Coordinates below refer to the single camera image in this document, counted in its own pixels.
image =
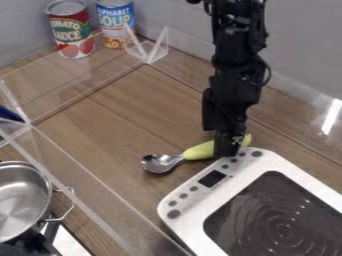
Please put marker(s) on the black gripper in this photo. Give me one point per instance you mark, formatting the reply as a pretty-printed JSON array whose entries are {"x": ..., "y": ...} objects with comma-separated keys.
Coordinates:
[{"x": 234, "y": 91}]

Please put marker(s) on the green handled metal spoon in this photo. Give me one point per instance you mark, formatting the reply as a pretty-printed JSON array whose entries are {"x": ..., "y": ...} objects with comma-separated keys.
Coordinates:
[{"x": 162, "y": 163}]

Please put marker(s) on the white and black stove top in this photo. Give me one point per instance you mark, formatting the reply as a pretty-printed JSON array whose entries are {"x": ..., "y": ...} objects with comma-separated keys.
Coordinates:
[{"x": 253, "y": 205}]

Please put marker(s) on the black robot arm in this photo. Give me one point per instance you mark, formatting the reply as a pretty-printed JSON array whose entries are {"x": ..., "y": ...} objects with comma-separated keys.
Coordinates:
[{"x": 240, "y": 34}]

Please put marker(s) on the black stove under pot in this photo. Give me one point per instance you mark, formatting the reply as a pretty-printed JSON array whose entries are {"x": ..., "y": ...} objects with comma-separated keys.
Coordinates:
[{"x": 54, "y": 241}]

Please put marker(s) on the alphabet soup can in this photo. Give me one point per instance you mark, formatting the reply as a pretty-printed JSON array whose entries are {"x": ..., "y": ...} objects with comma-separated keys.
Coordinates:
[{"x": 115, "y": 13}]

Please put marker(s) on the tomato sauce can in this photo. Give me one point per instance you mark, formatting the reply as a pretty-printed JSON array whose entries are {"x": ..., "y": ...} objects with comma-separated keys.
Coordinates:
[{"x": 71, "y": 28}]

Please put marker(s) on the clear acrylic divider strip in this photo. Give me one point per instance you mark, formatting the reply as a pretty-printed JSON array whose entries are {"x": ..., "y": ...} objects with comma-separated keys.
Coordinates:
[{"x": 26, "y": 143}]

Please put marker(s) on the blue object at left edge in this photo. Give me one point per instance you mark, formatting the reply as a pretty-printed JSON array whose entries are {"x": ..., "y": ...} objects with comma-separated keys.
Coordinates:
[{"x": 9, "y": 114}]

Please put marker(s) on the stainless steel pot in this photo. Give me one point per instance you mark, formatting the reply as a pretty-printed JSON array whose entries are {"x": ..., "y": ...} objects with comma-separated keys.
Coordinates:
[{"x": 26, "y": 200}]

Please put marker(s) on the clear acrylic corner bracket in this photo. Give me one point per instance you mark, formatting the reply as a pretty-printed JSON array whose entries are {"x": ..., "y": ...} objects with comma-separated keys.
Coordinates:
[{"x": 147, "y": 51}]

